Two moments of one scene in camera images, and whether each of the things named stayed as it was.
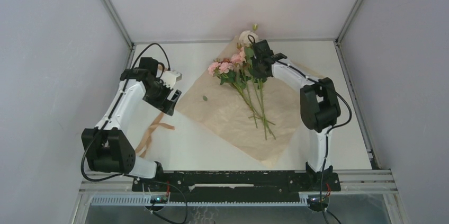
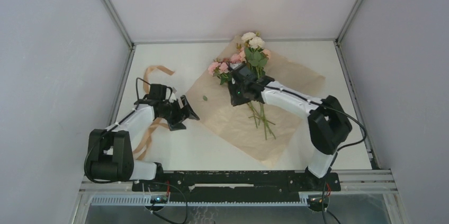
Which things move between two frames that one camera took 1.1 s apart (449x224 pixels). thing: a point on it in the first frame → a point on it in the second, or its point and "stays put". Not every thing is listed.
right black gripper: x=257 y=74 → x=235 y=99
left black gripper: x=164 y=105 → x=182 y=114
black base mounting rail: x=276 y=186 stays put
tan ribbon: x=143 y=146 stays put
